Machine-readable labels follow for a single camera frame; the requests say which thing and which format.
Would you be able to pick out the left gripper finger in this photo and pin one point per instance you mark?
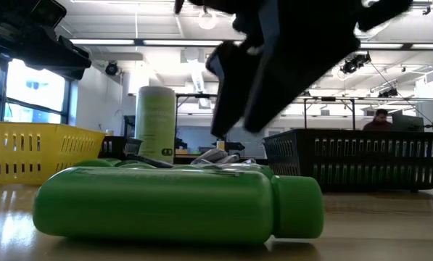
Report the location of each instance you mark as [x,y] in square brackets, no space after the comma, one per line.
[69,49]
[69,67]

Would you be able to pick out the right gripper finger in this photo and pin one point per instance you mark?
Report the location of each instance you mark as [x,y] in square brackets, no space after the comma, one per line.
[234,83]
[292,79]

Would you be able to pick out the green travel bottle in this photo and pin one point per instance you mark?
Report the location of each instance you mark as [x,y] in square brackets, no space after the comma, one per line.
[136,165]
[223,171]
[158,206]
[93,163]

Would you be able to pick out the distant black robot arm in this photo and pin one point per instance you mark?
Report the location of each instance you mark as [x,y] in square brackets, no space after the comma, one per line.
[234,146]

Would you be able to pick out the round black ceiling lamp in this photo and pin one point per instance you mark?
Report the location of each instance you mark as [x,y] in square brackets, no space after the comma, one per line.
[111,68]

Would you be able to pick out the overhead light bar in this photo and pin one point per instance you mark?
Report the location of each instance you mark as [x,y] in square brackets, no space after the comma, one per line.
[183,42]

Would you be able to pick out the dark grey deodorant stick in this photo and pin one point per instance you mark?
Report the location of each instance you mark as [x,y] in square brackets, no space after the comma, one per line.
[230,158]

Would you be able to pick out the green white wipes canister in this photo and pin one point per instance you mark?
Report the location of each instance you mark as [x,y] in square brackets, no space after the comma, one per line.
[154,123]

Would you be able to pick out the yellow slotted plastic basket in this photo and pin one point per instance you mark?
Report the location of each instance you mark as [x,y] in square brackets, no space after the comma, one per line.
[27,152]

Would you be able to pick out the black slotted plastic basket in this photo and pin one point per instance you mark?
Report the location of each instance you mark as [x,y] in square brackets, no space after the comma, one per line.
[365,159]
[122,146]

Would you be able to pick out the person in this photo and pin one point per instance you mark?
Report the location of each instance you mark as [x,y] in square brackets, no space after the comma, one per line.
[379,123]

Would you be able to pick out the dark computer monitor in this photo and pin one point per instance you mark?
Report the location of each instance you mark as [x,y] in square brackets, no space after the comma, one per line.
[408,123]

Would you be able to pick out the black workstation frame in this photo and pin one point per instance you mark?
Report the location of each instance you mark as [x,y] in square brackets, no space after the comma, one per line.
[194,95]
[328,98]

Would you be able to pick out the black camera cluster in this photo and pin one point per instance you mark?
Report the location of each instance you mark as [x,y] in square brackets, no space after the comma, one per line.
[388,93]
[354,63]

